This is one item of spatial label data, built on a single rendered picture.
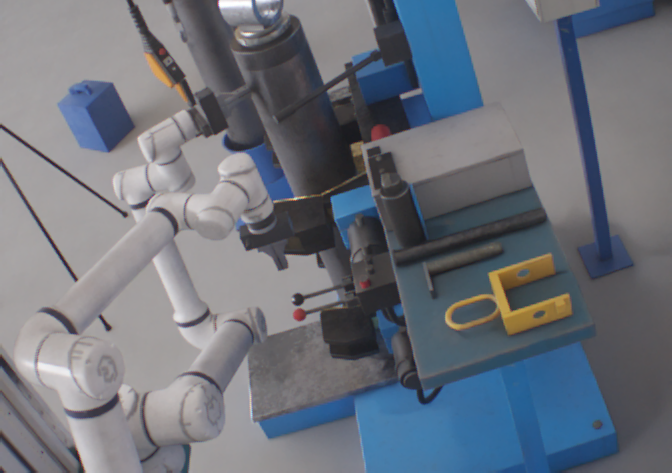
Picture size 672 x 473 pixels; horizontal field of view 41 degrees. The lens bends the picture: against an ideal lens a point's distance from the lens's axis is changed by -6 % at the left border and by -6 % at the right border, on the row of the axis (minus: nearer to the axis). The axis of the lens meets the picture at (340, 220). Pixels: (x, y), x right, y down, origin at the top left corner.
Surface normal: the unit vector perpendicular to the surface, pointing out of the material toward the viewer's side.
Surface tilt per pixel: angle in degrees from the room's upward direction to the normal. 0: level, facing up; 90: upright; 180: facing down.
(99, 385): 87
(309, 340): 0
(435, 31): 90
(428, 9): 90
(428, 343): 0
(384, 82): 90
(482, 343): 0
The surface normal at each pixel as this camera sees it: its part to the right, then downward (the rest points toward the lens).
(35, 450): 0.96, -0.23
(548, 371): -0.30, -0.74
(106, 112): 0.79, 0.17
